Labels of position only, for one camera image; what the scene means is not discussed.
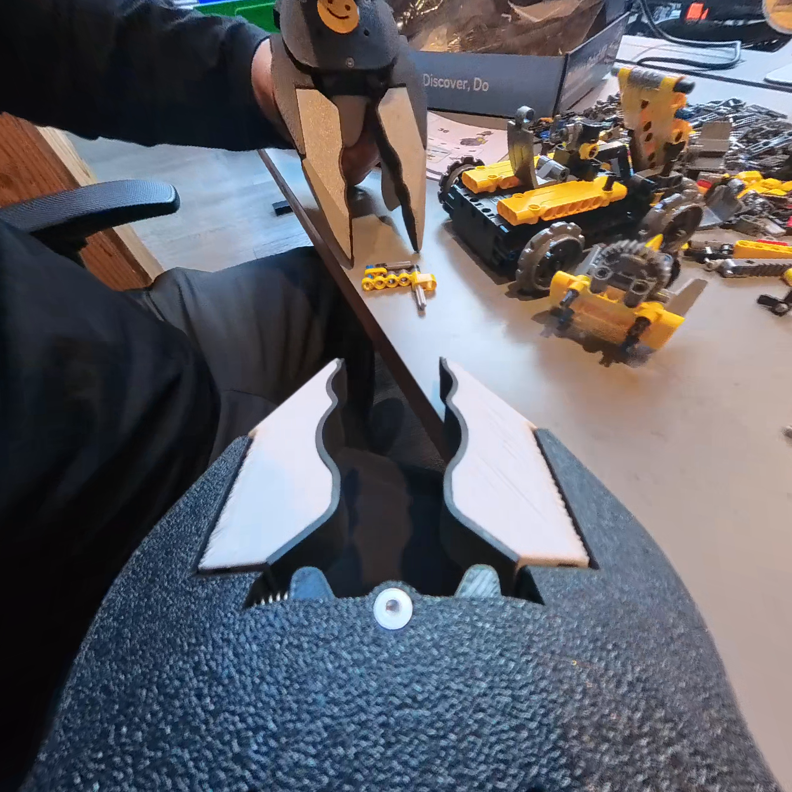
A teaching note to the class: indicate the person's left forearm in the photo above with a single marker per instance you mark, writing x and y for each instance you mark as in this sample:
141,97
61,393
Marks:
124,62

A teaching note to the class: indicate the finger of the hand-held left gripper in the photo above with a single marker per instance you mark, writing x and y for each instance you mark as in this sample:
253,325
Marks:
325,154
408,148

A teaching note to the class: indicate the dark cardboard box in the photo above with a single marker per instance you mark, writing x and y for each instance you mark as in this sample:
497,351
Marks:
495,80

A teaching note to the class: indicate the yellow beaded axle assembly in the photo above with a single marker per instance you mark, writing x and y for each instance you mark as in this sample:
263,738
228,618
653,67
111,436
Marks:
383,283

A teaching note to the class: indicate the yellow grey engine subassembly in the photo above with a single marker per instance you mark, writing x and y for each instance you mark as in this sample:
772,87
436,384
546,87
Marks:
606,309

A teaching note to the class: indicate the instruction booklet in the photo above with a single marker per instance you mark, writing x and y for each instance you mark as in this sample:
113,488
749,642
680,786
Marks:
458,142

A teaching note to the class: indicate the person's grey trouser leg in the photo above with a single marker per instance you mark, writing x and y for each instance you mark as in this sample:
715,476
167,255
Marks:
247,322

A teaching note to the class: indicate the crumpled plastic bag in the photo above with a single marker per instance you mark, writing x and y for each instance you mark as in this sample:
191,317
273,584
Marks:
495,25

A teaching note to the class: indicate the person's left hand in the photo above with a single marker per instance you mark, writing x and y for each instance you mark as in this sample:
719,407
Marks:
360,148

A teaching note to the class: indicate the pile of yellow brick beams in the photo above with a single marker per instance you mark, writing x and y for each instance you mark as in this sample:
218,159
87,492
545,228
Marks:
755,247

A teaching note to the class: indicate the green storage bin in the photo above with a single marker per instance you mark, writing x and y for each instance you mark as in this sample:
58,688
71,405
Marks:
241,12

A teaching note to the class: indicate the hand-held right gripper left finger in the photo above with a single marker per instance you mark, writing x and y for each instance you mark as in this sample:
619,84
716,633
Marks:
278,495

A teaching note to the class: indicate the grey desk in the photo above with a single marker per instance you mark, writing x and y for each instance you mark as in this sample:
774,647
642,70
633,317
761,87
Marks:
619,464

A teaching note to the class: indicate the white flat device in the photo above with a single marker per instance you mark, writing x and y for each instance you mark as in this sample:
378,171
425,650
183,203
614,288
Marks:
781,74

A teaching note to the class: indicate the yellow black brick vehicle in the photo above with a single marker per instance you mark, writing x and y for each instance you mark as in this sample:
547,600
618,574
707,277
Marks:
544,204

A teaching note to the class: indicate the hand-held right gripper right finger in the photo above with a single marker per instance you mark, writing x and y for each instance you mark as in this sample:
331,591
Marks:
513,489

